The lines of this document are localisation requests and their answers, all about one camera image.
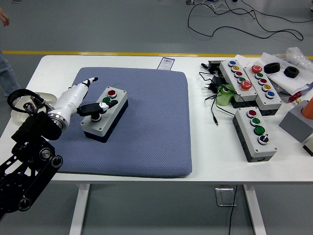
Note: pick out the white paper sheet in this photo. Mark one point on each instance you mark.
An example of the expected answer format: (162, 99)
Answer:
(244, 60)

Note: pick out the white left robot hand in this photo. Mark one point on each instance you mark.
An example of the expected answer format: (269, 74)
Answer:
(71, 99)

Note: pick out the orange cone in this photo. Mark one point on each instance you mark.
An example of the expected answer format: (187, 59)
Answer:
(308, 110)

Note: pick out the blue-grey textured mat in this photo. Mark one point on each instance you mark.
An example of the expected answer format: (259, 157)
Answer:
(151, 122)

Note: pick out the purple-edged label card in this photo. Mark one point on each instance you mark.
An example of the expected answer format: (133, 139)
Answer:
(166, 63)

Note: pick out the white shallow dish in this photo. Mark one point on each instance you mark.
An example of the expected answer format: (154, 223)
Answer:
(47, 98)

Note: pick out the grey five-button control box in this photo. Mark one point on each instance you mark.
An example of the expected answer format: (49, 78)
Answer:
(226, 69)
(256, 90)

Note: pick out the person's leg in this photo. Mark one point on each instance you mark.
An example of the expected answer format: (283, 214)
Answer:
(7, 78)

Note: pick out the grey block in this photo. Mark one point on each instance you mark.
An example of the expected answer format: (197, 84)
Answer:
(293, 124)

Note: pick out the white box with black base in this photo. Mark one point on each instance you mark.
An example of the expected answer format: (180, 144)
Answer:
(309, 143)

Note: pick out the loose red mushroom button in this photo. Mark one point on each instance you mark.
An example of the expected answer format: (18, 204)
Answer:
(293, 98)

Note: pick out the yellow floor tape line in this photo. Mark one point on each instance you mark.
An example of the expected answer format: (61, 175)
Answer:
(97, 52)

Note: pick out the black connector plug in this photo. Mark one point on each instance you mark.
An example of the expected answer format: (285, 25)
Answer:
(205, 66)

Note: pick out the grey metal foot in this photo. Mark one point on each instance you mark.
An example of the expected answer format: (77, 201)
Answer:
(190, 2)

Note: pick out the white table leg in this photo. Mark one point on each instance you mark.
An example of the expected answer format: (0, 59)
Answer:
(79, 213)
(255, 213)

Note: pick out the person's hand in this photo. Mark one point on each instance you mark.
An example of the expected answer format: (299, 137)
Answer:
(4, 18)

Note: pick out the small dark cylinder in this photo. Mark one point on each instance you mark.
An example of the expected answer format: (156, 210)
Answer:
(28, 106)
(33, 100)

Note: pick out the metal floor socket plate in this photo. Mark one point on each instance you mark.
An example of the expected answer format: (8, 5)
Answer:
(221, 195)

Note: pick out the grey four-button control box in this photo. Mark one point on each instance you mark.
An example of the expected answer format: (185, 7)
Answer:
(247, 132)
(107, 120)

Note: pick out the clear bubble wrap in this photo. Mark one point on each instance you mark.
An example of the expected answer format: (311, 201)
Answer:
(297, 55)

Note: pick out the small black device box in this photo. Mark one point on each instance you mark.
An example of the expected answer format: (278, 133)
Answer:
(214, 64)

